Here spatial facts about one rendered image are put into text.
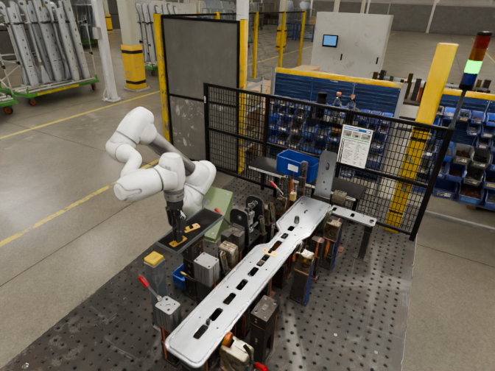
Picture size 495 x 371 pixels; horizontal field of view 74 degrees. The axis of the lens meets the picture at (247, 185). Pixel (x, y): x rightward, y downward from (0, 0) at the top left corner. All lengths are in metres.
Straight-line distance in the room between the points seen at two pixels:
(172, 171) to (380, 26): 7.33
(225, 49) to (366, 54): 4.91
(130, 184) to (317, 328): 1.20
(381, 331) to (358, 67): 7.07
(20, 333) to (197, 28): 3.37
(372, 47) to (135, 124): 7.02
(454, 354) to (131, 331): 2.25
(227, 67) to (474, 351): 3.49
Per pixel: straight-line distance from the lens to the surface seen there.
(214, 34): 4.08
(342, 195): 2.29
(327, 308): 2.00
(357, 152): 2.47
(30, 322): 3.15
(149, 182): 1.32
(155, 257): 1.56
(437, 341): 3.07
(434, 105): 2.34
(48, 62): 9.60
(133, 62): 9.27
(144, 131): 1.88
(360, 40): 8.39
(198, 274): 1.63
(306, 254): 1.76
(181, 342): 1.45
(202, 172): 2.18
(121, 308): 2.02
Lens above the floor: 2.18
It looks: 29 degrees down
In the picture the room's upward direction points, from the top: 2 degrees clockwise
